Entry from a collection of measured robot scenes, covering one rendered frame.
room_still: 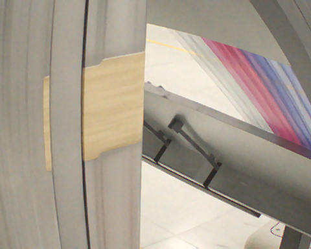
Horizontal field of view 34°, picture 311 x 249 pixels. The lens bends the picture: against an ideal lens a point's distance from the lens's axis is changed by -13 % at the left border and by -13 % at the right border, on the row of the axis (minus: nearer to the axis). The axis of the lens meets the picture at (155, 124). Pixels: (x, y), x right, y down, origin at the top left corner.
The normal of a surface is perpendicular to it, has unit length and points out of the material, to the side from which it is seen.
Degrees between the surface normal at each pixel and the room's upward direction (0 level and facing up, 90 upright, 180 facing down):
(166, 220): 0
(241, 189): 47
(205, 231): 0
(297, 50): 137
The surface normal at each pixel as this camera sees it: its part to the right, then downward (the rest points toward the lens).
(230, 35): -0.55, 0.82
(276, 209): -0.53, -0.49
